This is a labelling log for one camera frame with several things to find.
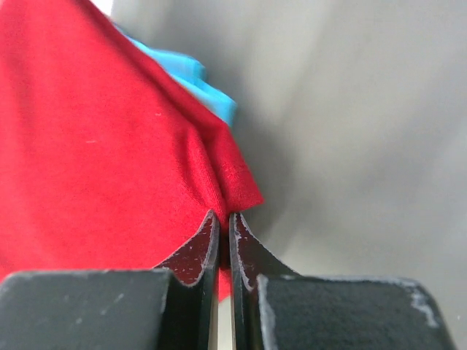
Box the folded light blue t-shirt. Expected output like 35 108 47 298
114 23 237 128

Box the red t-shirt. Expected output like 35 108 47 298
0 0 265 303

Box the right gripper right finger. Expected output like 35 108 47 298
229 213 455 349

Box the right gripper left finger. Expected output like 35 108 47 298
1 211 220 350

